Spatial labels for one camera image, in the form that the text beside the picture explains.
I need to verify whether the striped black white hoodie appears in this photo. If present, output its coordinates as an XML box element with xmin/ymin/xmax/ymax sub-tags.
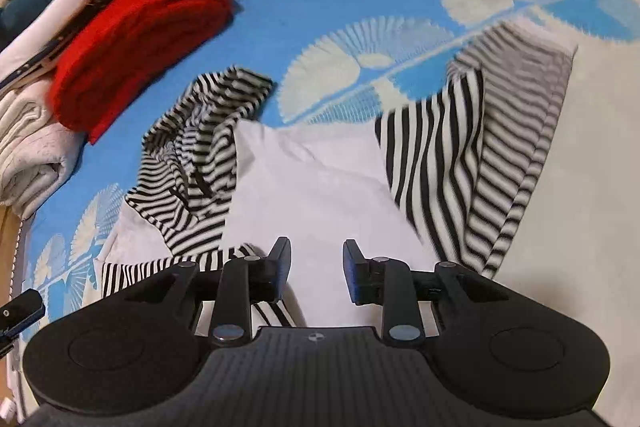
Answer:
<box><xmin>96</xmin><ymin>18</ymin><xmax>577</xmax><ymax>326</ymax></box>

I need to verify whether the cream folded blanket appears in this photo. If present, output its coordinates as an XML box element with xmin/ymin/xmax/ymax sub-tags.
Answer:
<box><xmin>1</xmin><ymin>78</ymin><xmax>85</xmax><ymax>220</ymax></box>

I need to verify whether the blue white fan-pattern bedsheet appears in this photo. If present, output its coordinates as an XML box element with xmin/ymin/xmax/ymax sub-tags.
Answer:
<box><xmin>8</xmin><ymin>0</ymin><xmax>640</xmax><ymax>427</ymax></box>

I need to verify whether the red folded blanket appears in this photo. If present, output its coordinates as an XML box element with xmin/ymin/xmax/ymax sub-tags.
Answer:
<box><xmin>48</xmin><ymin>0</ymin><xmax>232</xmax><ymax>143</ymax></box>

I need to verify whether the white folded blanket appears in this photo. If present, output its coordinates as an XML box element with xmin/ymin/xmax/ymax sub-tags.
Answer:
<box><xmin>1</xmin><ymin>0</ymin><xmax>114</xmax><ymax>82</ymax></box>

